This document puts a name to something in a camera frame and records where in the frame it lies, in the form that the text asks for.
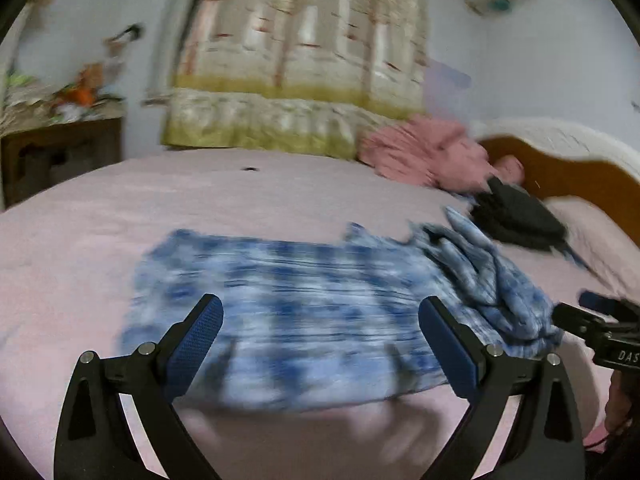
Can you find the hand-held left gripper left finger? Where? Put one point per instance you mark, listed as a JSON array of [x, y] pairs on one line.
[[195, 345]]

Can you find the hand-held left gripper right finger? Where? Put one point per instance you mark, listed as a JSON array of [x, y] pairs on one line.
[[447, 350]]

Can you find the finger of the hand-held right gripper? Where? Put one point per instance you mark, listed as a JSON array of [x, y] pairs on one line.
[[580, 322], [600, 304]]

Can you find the blue plaid shirt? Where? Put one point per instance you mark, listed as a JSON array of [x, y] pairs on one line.
[[310, 300]]

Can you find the person's right hand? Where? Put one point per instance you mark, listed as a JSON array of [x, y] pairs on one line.
[[619, 402]]

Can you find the pink pillow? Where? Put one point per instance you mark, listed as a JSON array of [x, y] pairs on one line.
[[595, 240]]

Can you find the person's dark clothing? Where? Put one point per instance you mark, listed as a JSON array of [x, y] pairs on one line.
[[615, 460]]

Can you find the black garment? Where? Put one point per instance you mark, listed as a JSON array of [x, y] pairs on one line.
[[520, 215]]

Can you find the white and brown headboard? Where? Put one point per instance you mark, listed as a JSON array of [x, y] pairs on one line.
[[575, 170]]

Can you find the bed with pink sheet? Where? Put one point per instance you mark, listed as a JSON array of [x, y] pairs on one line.
[[100, 220]]

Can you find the pink quilt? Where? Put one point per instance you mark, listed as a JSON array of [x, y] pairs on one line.
[[430, 155]]

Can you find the wooden side table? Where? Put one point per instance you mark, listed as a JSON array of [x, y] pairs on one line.
[[60, 160]]

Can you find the orange toy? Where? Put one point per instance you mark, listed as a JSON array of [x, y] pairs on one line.
[[82, 90]]

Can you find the tree print curtain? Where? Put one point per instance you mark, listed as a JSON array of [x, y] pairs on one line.
[[300, 60]]

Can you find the window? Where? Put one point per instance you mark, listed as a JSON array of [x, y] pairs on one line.
[[175, 35]]

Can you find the black desk lamp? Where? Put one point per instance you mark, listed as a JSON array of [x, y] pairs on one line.
[[122, 39]]

